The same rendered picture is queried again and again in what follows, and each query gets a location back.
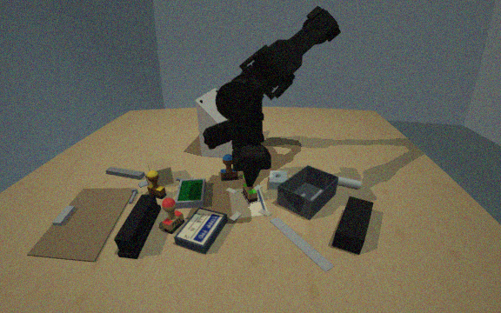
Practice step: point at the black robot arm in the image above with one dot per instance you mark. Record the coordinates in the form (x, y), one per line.
(273, 66)

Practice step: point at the green rubber stamp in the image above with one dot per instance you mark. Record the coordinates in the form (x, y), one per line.
(249, 192)

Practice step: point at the grey cylinder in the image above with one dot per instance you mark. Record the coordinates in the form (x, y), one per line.
(349, 182)

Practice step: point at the brown flat board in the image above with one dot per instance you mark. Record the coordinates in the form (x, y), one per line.
(80, 231)

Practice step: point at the red-handled rubber stamp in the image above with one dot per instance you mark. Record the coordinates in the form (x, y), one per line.
(175, 219)

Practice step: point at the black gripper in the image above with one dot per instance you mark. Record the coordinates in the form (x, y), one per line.
(249, 156)

